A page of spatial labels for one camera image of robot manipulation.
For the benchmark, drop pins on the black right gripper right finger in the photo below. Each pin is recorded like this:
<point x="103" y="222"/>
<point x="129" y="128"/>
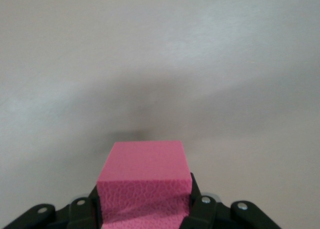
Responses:
<point x="207" y="216"/>

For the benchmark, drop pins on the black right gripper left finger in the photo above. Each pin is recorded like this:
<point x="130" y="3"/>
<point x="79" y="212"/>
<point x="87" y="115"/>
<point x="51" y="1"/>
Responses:
<point x="80" y="216"/>

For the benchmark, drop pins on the red foam block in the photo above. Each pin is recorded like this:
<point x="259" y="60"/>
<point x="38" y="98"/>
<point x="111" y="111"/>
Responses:
<point x="142" y="164"/>

